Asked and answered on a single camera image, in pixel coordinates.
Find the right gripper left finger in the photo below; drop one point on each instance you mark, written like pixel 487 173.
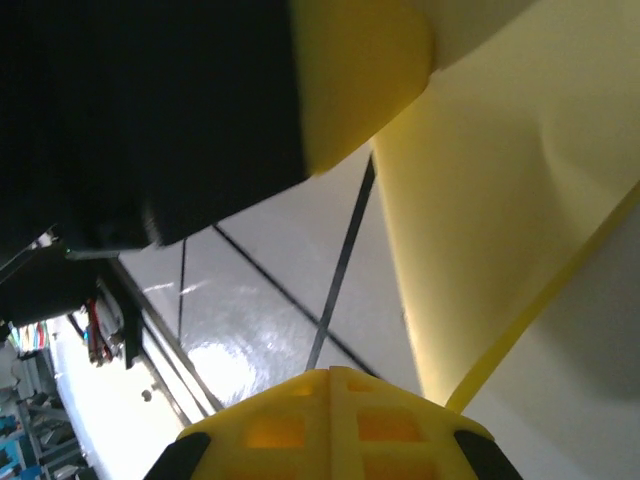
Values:
pixel 270 440

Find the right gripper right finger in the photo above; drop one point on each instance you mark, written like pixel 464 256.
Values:
pixel 395 440

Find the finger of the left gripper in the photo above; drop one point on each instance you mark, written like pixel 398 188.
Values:
pixel 200 100

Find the yellow paper sheet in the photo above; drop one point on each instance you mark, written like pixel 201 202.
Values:
pixel 475 200

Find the grey storage rack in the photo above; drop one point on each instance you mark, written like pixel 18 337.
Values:
pixel 45 440

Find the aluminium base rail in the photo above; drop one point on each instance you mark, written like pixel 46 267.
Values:
pixel 125 400

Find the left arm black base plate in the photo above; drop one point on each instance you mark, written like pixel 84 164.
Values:
pixel 40 290

